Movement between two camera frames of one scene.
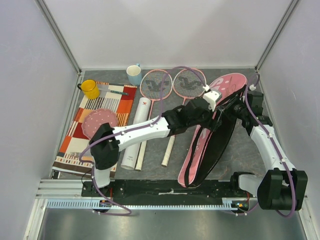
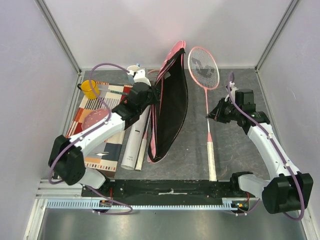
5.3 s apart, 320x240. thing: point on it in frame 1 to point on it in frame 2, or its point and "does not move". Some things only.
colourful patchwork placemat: [118, 98] does not move
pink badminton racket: [187, 83] to [203, 66]
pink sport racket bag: [208, 147] to [169, 116]
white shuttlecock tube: [130, 154] does not move
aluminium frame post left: [52, 23] does not move
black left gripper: [212, 125] to [156, 94]
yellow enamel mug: [90, 88] does not move
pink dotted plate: [94, 120] does not move
